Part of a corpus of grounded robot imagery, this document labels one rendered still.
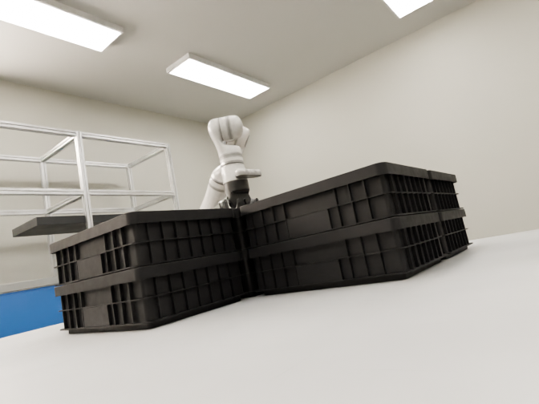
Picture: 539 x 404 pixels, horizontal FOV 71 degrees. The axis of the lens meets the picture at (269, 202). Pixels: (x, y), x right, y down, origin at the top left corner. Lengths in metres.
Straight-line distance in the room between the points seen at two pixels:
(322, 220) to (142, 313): 0.41
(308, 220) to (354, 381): 0.60
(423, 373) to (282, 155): 4.81
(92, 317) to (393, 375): 0.78
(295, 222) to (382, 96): 3.71
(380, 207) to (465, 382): 0.55
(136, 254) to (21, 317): 2.12
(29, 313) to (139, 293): 2.11
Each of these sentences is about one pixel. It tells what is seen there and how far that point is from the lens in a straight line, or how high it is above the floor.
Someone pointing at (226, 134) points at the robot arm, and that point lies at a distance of 1.15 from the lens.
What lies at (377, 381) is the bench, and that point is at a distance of 0.28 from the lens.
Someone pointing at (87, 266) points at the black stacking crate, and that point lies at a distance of 0.96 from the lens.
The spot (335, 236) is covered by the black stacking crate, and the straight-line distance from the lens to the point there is 0.82.
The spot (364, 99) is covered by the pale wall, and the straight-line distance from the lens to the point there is 4.58.
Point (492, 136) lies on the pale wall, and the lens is 4.14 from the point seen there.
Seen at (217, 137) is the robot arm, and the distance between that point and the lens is 1.15.
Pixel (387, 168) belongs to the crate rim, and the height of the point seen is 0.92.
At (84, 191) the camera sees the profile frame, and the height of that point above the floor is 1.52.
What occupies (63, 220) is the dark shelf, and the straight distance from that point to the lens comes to 3.06.
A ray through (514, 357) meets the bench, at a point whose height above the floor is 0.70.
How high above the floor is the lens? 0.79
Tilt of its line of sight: 8 degrees up
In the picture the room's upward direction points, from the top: 11 degrees counter-clockwise
